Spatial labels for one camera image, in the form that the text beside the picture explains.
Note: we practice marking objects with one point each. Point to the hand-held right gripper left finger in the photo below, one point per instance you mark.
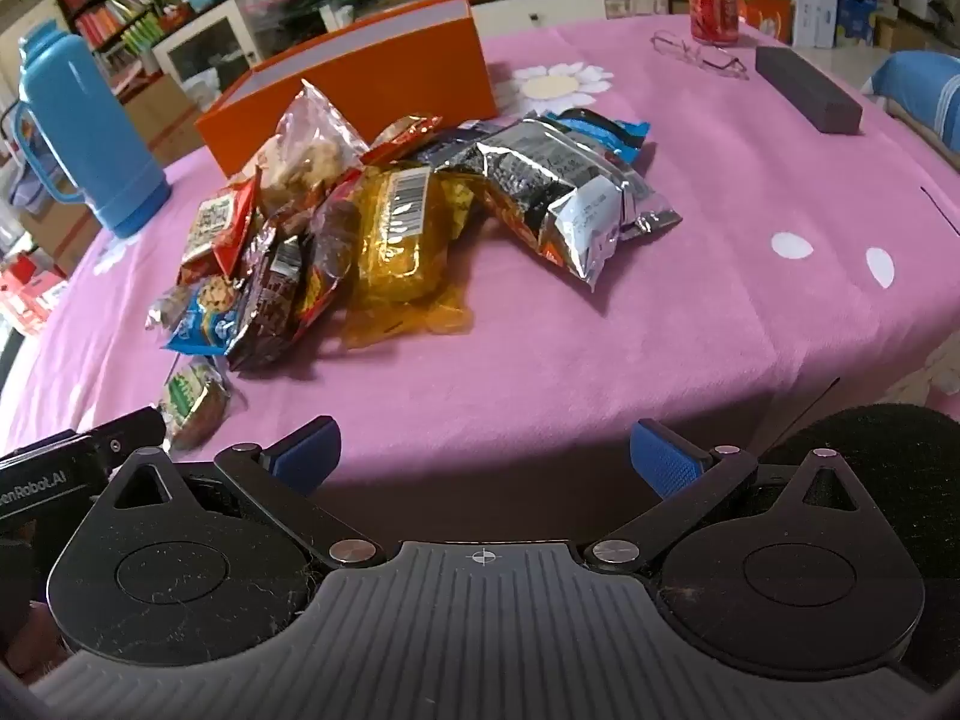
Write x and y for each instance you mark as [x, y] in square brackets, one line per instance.
[309, 454]

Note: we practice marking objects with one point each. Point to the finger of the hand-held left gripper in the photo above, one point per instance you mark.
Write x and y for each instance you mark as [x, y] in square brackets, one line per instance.
[131, 429]

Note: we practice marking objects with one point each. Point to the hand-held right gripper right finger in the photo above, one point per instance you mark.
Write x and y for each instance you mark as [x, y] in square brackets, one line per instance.
[664, 461]

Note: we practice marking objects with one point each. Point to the small brown snack packet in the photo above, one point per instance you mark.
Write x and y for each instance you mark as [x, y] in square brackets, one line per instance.
[166, 307]

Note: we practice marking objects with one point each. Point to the blue cookie packet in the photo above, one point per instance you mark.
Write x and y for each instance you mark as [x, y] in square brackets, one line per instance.
[202, 322]

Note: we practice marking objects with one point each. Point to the dark red snack packet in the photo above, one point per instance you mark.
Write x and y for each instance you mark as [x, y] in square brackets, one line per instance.
[266, 307]

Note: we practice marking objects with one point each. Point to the red packet with white label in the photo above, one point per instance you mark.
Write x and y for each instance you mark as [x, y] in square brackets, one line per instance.
[217, 229]

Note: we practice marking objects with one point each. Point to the dark sausage packet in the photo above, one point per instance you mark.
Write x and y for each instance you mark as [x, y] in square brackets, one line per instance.
[335, 232]

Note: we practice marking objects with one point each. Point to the yellow transparent snack packet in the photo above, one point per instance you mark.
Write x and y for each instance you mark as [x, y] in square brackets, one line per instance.
[397, 240]

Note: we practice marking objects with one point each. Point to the silver snack packet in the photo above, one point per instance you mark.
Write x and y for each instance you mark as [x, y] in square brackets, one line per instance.
[559, 187]

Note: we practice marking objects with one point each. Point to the clear bag of puffed snacks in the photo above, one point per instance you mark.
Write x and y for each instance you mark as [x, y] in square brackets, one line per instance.
[311, 142]

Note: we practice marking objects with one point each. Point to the red orange snack packet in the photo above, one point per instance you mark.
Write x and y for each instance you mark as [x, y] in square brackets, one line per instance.
[405, 136]

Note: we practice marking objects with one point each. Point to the blue snack packet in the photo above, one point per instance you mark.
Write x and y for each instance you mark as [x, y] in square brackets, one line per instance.
[607, 131]

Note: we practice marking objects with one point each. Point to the black snack packet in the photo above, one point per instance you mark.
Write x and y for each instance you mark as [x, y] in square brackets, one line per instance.
[454, 146]

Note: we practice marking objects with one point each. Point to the orange cardboard box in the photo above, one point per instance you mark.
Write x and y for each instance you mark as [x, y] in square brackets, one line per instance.
[390, 71]

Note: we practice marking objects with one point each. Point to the person's left hand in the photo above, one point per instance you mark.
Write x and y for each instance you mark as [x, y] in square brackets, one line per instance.
[30, 649]

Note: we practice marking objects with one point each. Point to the pink flowered tablecloth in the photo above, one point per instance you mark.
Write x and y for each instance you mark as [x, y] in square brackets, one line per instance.
[600, 360]

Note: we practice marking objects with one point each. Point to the red boxes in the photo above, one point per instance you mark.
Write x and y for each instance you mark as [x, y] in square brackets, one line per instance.
[30, 296]

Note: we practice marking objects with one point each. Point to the blue thermos jug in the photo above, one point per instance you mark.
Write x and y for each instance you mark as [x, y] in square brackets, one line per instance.
[97, 150]

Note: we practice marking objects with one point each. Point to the stack of cardboard boxes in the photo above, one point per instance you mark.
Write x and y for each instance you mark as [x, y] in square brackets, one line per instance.
[161, 120]

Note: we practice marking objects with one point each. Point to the white cabinet with glass door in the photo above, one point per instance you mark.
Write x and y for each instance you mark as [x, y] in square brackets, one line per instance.
[206, 52]

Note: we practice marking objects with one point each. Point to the dark grey rectangular block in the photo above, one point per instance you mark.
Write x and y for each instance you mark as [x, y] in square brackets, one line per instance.
[810, 90]

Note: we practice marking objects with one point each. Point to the thin-framed eyeglasses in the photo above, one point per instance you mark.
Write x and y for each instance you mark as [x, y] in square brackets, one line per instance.
[701, 56]

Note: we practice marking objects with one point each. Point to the black bookshelf with books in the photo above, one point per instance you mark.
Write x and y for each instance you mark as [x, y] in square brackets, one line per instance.
[105, 0]

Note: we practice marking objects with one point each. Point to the blue striped cushion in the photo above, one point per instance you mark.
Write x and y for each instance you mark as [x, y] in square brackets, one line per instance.
[922, 97]

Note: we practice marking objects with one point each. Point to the red soda can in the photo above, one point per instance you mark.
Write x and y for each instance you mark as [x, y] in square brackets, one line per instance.
[714, 4]

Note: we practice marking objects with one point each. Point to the white tv stand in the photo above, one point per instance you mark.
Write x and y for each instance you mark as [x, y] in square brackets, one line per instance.
[540, 7]

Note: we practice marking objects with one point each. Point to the white carton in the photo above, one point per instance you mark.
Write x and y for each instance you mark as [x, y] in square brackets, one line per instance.
[814, 11]

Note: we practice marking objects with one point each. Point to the blue carton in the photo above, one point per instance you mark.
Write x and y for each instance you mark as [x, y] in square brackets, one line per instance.
[856, 15]

